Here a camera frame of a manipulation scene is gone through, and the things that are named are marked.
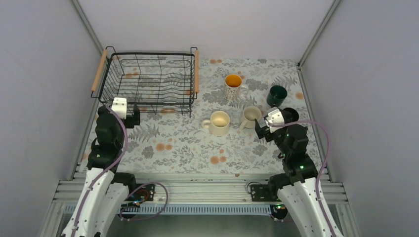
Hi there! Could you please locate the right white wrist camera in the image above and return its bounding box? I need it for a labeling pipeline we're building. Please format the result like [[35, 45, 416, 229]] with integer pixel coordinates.
[[264, 107, 285, 133]]

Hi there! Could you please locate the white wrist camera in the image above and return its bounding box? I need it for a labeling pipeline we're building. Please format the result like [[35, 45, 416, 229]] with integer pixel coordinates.
[[264, 107, 285, 133], [111, 97, 127, 119]]

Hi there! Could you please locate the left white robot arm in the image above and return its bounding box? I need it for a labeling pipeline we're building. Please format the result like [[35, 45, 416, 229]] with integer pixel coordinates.
[[61, 100, 140, 237]]

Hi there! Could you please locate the black wire dish rack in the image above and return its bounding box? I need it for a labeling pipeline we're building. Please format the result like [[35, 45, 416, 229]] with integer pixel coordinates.
[[90, 46, 199, 116]]

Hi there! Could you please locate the floral table mat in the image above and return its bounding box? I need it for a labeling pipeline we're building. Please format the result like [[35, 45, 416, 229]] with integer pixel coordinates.
[[118, 58, 309, 176]]

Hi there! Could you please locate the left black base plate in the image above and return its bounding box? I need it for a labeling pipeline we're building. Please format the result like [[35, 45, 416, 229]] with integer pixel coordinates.
[[129, 184, 155, 202]]

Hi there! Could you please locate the patterned white mug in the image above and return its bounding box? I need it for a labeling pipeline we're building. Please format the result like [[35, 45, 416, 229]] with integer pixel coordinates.
[[224, 74, 249, 101]]

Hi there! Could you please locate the dark green mug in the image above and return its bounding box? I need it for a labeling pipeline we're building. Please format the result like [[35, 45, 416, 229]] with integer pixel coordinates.
[[266, 85, 288, 107]]

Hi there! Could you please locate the matte black mug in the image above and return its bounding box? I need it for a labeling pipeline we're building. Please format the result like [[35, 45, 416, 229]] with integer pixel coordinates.
[[282, 108, 299, 123]]

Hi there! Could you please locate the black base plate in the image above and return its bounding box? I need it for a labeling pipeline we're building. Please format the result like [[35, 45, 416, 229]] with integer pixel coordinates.
[[129, 184, 155, 202], [250, 184, 279, 202]]

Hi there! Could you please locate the cream ribbed mug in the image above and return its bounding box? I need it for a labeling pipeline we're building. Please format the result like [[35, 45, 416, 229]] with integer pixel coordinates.
[[201, 111, 230, 136]]

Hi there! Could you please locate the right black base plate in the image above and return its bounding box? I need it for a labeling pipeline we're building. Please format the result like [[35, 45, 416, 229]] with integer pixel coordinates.
[[250, 184, 279, 202]]

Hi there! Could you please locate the aluminium rail frame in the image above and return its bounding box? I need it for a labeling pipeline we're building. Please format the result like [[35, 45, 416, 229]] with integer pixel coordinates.
[[52, 172, 348, 205]]

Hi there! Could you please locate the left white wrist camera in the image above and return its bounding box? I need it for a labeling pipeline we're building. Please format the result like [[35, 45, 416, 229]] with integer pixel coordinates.
[[111, 97, 127, 119]]

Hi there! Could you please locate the beige mug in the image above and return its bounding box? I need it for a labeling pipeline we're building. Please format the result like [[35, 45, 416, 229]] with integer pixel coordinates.
[[239, 106, 262, 129]]

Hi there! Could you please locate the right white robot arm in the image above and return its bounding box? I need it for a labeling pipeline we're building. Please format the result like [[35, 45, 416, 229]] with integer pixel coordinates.
[[255, 118, 343, 237]]

